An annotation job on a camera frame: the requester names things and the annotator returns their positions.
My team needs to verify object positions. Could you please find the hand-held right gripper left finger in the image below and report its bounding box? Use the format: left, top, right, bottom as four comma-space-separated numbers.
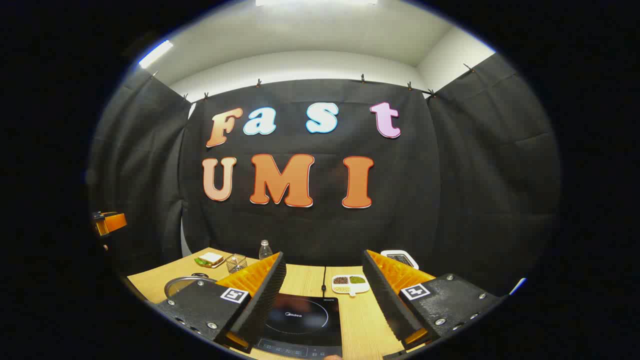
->
155, 251, 287, 354

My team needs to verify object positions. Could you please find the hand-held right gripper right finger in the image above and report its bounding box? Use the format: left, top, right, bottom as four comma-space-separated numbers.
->
362, 249, 506, 359

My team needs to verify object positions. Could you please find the black induction cooktop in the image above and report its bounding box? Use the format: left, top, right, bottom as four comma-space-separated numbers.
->
255, 293, 343, 359

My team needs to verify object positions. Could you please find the stainless steel pot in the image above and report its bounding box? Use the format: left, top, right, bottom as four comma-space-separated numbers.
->
164, 273, 219, 303

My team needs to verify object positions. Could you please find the white divided dish of beans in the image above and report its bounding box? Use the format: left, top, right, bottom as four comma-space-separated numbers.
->
331, 274, 371, 297

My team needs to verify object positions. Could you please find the white toaster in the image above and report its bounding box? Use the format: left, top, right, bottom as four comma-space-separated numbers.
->
380, 249, 420, 271

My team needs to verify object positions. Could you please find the black backdrop cloth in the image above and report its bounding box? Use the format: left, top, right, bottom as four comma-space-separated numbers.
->
87, 52, 563, 296

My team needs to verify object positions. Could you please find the ceiling light strip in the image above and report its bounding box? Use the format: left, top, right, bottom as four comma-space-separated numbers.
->
138, 40, 174, 69

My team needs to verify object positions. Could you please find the row of black cloth clips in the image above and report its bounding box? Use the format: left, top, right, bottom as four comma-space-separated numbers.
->
150, 62, 478, 101

